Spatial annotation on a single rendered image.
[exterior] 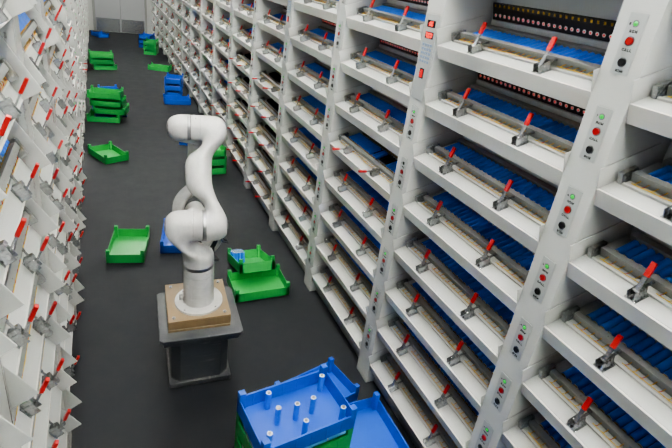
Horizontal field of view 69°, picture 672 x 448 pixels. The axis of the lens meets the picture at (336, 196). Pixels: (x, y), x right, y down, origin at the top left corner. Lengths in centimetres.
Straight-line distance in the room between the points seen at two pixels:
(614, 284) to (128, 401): 178
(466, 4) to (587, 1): 37
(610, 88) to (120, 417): 195
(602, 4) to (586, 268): 69
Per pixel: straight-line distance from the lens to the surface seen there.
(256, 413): 163
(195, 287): 203
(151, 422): 216
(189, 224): 187
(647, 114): 118
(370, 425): 197
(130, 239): 325
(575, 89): 128
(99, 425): 219
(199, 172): 192
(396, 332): 212
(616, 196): 122
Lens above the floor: 163
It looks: 24 degrees down
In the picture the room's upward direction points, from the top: 8 degrees clockwise
